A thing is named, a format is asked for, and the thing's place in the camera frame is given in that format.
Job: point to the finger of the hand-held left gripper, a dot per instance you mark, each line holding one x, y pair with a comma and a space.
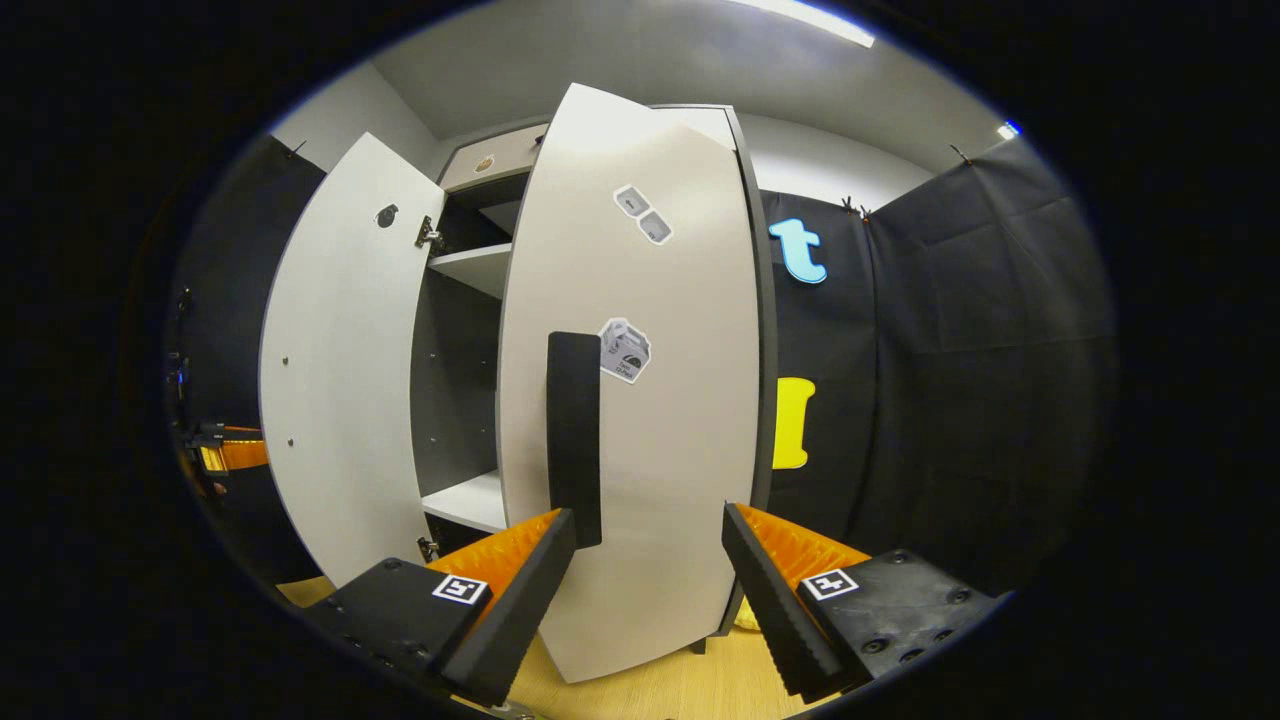
240, 452

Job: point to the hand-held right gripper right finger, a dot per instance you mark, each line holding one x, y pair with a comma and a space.
785, 620

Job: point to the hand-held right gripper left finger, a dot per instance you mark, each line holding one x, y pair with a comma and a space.
500, 620

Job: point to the white cabinet door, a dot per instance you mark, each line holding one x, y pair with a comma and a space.
340, 380
670, 450

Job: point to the white and grey cabinet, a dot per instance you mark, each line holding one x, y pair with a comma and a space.
455, 400

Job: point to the metal door hinge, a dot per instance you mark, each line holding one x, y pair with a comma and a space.
429, 235
428, 549

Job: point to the white cabinet shelf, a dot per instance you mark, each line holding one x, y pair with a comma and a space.
480, 268

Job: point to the white cabinet drawer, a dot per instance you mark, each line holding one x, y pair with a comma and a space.
500, 155

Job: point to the black backdrop cloth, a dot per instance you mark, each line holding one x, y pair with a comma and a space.
950, 380
225, 300

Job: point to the small ceiling light panel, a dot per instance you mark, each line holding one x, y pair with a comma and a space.
1008, 130

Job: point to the long ceiling light panel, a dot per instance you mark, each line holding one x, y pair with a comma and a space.
810, 20

